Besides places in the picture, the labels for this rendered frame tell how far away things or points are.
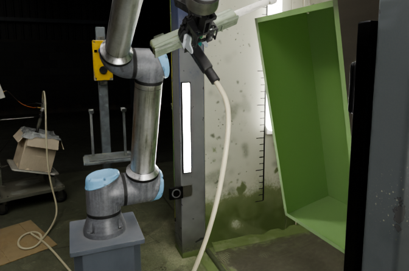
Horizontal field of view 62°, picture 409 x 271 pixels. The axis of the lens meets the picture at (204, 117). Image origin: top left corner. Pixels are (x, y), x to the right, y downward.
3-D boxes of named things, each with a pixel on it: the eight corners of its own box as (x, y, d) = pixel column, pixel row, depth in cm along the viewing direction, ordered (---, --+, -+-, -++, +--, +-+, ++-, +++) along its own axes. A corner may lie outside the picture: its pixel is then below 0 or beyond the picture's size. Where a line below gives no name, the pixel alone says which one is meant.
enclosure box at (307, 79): (328, 195, 225) (305, 8, 197) (415, 237, 170) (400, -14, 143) (285, 215, 213) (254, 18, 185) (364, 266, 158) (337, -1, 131)
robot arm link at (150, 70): (120, 191, 168) (125, 41, 133) (154, 186, 175) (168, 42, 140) (126, 212, 156) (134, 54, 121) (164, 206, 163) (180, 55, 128)
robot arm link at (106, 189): (84, 206, 159) (82, 169, 157) (121, 200, 166) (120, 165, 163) (87, 219, 145) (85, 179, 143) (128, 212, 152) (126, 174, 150)
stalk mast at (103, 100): (115, 253, 255) (104, 27, 231) (116, 257, 250) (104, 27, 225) (107, 254, 253) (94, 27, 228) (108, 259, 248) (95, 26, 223)
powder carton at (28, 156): (5, 158, 359) (14, 121, 361) (47, 163, 385) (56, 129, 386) (11, 170, 316) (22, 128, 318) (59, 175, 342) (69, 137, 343)
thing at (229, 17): (182, 94, 98) (145, 35, 105) (181, 102, 103) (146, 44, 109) (309, 35, 113) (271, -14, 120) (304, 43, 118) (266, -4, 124)
